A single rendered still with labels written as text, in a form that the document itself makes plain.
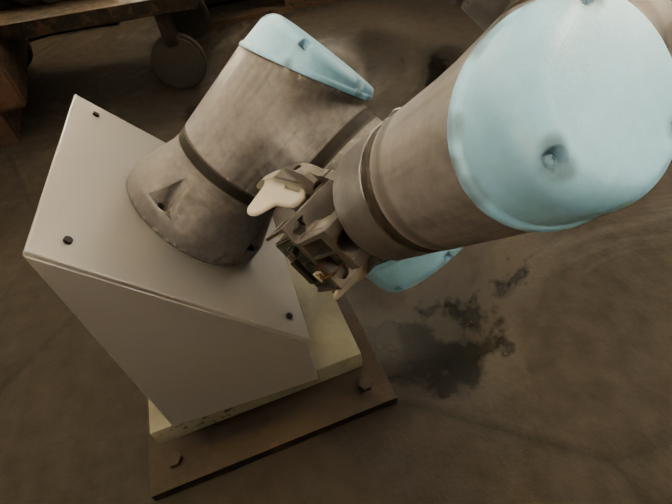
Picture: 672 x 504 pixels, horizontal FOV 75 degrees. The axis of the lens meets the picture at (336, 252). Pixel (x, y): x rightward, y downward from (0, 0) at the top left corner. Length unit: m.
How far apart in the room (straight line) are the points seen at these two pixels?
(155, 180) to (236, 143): 0.11
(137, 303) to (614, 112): 0.43
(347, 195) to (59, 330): 0.89
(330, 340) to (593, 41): 0.57
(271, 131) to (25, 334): 0.80
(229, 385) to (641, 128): 0.54
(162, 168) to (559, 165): 0.45
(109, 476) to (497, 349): 0.68
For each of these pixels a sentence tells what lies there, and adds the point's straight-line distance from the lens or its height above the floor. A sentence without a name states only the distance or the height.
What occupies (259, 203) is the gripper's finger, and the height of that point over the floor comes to 0.44.
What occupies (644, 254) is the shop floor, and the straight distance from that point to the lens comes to 1.09.
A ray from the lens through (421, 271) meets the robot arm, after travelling 0.49.
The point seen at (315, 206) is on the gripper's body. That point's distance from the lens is 0.36.
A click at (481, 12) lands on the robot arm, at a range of 0.30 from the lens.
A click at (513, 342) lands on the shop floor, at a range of 0.86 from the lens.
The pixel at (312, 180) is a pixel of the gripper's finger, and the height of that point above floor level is 0.47.
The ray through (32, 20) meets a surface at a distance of 1.93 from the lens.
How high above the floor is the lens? 0.70
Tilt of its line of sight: 45 degrees down
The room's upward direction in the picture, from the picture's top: 9 degrees counter-clockwise
